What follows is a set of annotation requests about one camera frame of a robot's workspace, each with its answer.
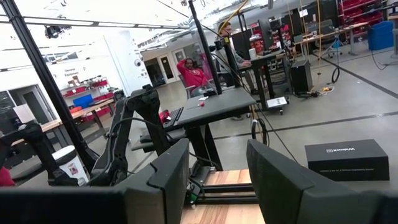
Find person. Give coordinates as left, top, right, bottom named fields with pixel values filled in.
left=176, top=58, right=210, bottom=98
left=213, top=21, right=253, bottom=94

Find red storage shelving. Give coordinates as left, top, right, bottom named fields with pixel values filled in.
left=337, top=0, right=384, bottom=28

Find black computer tower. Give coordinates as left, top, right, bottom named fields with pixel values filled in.
left=290, top=58, right=314, bottom=95

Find white pillar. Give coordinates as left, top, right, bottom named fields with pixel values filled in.
left=103, top=29, right=154, bottom=96

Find red cloth bag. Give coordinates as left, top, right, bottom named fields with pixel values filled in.
left=158, top=109, right=172, bottom=124

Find yellow hose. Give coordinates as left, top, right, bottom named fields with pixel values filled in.
left=216, top=0, right=250, bottom=35

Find black coiled cable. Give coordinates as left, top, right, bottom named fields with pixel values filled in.
left=250, top=117, right=271, bottom=147

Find black printed cardboard box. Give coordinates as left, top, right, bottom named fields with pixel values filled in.
left=304, top=138, right=391, bottom=182

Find wooden workbench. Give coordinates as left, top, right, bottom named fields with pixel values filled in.
left=11, top=98, right=116, bottom=147
left=294, top=21, right=369, bottom=57

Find black overhead camera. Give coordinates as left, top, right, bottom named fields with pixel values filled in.
left=44, top=24, right=73, bottom=40

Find white wheeled base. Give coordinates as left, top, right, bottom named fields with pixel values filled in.
left=266, top=96, right=289, bottom=110

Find blue bin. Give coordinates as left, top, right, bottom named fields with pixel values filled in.
left=367, top=21, right=396, bottom=52

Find black standing desk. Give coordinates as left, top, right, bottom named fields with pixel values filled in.
left=132, top=86, right=257, bottom=171

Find white waste bin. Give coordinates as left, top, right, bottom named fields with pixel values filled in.
left=52, top=145, right=90, bottom=186

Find red storage bins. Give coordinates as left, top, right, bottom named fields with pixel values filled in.
left=62, top=77, right=115, bottom=123

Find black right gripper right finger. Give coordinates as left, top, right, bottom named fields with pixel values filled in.
left=246, top=139, right=371, bottom=224

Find black upright frame post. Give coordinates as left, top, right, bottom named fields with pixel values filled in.
left=0, top=0, right=100, bottom=175
left=187, top=0, right=224, bottom=96

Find black keyboard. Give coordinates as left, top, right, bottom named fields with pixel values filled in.
left=162, top=106, right=185, bottom=129

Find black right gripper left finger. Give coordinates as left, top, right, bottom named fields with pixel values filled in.
left=114, top=138, right=190, bottom=224

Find blue crate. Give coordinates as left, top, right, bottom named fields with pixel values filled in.
left=72, top=94, right=95, bottom=110

